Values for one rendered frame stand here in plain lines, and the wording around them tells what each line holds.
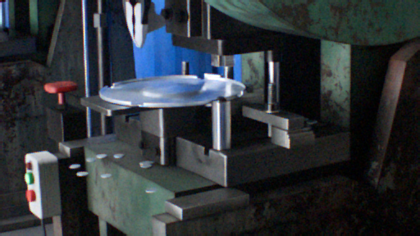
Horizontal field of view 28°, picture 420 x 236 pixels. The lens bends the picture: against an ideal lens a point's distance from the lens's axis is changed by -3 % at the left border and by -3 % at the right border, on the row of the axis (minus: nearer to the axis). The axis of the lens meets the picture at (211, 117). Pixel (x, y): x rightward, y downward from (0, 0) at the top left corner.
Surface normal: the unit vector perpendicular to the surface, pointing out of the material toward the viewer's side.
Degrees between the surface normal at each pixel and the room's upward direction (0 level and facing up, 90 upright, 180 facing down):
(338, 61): 90
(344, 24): 90
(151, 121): 90
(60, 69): 90
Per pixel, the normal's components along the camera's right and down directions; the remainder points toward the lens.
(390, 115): -0.81, -0.15
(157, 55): -0.07, 0.23
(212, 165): -0.84, 0.14
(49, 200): 0.54, 0.18
